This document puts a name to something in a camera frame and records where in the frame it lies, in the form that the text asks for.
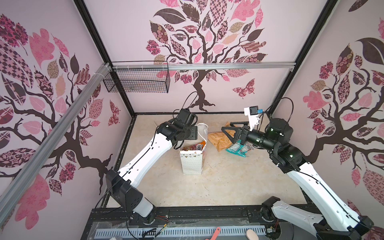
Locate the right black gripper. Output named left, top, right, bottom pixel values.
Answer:
left=221, top=120, right=277, bottom=154

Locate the teal pink snack packet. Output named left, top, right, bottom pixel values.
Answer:
left=226, top=141, right=254, bottom=158

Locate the orange-brown snack bag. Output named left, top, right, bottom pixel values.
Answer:
left=208, top=132, right=233, bottom=152

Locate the white patterned paper gift bag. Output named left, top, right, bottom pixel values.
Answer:
left=179, top=123, right=209, bottom=175

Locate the orange candy snack packet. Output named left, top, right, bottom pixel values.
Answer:
left=183, top=141, right=206, bottom=151

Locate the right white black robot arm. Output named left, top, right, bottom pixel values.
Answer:
left=222, top=119, right=374, bottom=240

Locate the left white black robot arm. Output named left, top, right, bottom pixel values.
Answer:
left=106, top=109, right=198, bottom=222

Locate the beige oval object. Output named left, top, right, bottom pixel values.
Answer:
left=246, top=229, right=259, bottom=240

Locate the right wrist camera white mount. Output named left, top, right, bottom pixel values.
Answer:
left=244, top=106, right=264, bottom=131

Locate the black wire mesh basket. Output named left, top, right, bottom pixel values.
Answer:
left=103, top=60, right=171, bottom=93

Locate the horizontal aluminium rail back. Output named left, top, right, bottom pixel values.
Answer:
left=113, top=62, right=296, bottom=71

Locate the diagonal aluminium rail left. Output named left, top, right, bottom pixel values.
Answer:
left=1, top=63, right=111, bottom=224

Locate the pink plastic tool handle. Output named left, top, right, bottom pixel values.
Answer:
left=206, top=227, right=221, bottom=240

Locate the grey slotted cable duct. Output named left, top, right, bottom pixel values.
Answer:
left=94, top=226, right=267, bottom=240

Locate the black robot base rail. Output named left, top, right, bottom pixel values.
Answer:
left=81, top=205, right=316, bottom=240

